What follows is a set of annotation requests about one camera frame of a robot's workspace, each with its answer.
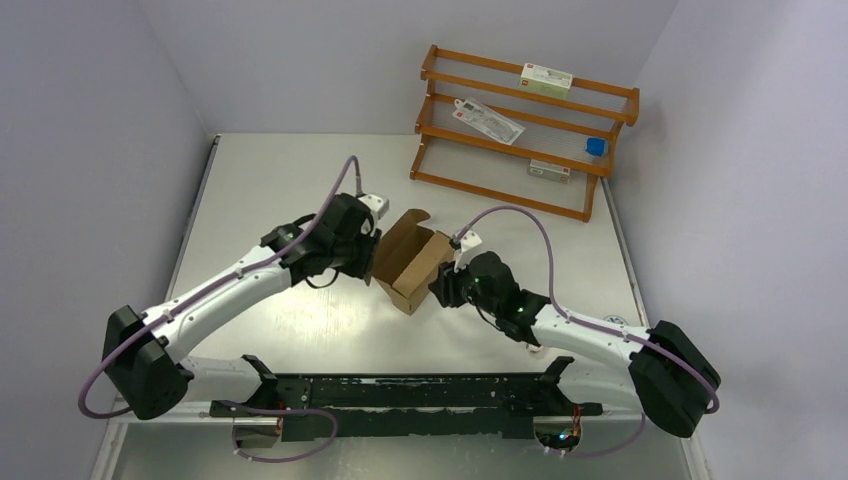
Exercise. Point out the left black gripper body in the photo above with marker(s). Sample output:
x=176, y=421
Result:
x=353, y=256

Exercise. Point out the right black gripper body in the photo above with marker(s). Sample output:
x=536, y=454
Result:
x=458, y=288

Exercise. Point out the brown cardboard box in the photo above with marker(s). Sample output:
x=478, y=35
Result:
x=407, y=260

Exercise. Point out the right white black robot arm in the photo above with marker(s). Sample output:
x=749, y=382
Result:
x=657, y=371

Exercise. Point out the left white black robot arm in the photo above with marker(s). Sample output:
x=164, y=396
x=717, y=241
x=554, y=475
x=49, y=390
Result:
x=148, y=355

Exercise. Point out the small white box lower shelf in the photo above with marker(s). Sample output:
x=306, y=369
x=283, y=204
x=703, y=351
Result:
x=549, y=171

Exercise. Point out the white green box top shelf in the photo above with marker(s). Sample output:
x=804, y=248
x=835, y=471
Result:
x=545, y=81

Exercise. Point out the blue white round tin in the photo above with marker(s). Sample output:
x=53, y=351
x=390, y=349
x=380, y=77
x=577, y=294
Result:
x=616, y=320

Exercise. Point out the orange wooden shelf rack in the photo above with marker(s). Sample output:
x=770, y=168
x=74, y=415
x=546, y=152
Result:
x=451, y=154

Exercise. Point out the clear plastic packet with label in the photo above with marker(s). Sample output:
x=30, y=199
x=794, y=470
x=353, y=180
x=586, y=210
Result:
x=486, y=121

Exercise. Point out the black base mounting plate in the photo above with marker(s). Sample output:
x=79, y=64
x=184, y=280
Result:
x=506, y=404

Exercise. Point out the blue cap bottle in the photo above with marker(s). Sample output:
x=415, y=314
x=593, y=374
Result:
x=596, y=146

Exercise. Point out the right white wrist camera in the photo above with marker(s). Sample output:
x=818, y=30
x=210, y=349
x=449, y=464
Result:
x=467, y=247

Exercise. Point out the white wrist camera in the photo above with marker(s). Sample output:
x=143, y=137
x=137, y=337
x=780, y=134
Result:
x=467, y=247
x=378, y=205

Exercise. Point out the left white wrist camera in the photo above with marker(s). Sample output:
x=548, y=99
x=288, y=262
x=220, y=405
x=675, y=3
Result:
x=378, y=205

